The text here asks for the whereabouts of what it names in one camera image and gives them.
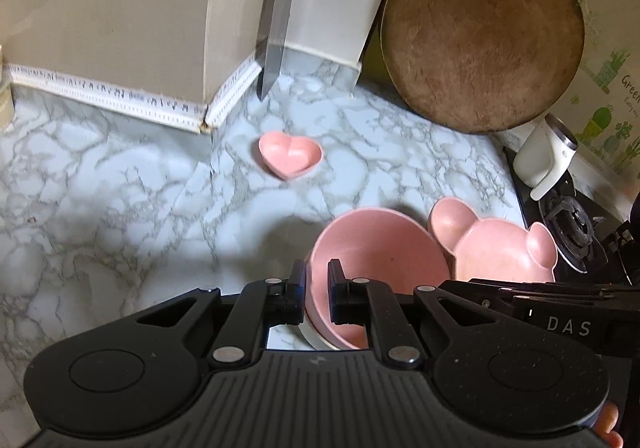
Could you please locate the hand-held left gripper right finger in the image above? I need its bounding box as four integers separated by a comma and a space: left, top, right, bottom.
326, 259, 502, 370

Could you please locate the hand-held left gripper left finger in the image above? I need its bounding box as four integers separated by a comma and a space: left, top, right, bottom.
136, 259, 307, 370

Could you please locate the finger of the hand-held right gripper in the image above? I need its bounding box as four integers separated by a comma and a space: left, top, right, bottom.
440, 278, 623, 310

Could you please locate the pink bear-shaped plate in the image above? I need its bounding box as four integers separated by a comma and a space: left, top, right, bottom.
427, 197, 558, 285

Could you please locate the pink round bowl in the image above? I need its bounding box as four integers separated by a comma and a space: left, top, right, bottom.
304, 208, 452, 351

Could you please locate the person's right hand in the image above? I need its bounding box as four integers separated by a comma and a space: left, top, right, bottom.
595, 402, 626, 448

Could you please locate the black gas stove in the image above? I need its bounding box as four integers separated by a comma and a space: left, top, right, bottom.
504, 145, 640, 285

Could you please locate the white mug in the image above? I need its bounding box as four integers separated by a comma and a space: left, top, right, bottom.
514, 113, 580, 202

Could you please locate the pink heart-shaped dish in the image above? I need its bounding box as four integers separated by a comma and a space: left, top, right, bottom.
258, 131, 322, 180

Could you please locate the round wooden cutting board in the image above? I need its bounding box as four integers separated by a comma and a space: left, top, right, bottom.
380, 0, 586, 134

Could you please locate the steel cleaver knife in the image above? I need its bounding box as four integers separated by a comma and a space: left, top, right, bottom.
255, 0, 302, 102

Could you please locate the green plant wall sticker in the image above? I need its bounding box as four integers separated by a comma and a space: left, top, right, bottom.
562, 0, 640, 175

